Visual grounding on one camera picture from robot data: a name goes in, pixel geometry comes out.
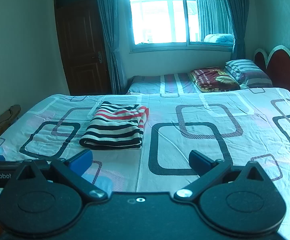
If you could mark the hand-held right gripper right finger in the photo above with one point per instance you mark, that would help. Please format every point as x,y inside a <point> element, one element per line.
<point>200,162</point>

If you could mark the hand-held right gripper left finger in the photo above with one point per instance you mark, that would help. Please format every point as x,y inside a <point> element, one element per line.
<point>81,161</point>

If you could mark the striped knit sweater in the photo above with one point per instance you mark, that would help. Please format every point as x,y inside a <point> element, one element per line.
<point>115,127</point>

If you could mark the bed with square-patterned sheet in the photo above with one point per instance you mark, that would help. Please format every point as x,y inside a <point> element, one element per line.
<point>247,135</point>

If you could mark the wooden side cabinet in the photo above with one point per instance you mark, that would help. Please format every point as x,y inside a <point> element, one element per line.
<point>7,117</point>

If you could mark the dark red printed pillow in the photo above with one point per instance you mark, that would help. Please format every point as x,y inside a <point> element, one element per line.
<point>212,80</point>

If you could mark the bed with striped sheet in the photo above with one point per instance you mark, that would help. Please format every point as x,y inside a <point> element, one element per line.
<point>147,85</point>

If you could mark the striped pillow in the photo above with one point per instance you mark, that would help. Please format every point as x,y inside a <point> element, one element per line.
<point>247,71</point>

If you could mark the dark wooden door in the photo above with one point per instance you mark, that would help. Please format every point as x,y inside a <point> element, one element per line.
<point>80,50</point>

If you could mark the red scalloped headboard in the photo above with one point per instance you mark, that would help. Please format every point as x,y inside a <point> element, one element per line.
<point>282,72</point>

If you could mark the blue bundle on windowsill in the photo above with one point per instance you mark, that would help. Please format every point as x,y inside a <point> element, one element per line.
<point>218,38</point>

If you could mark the long blue curtain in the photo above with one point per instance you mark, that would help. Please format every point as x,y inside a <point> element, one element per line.
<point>110,30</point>

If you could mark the tied blue curtain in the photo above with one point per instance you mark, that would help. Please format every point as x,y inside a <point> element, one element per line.
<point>237,17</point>

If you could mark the window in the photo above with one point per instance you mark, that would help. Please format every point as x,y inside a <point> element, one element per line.
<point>160,17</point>

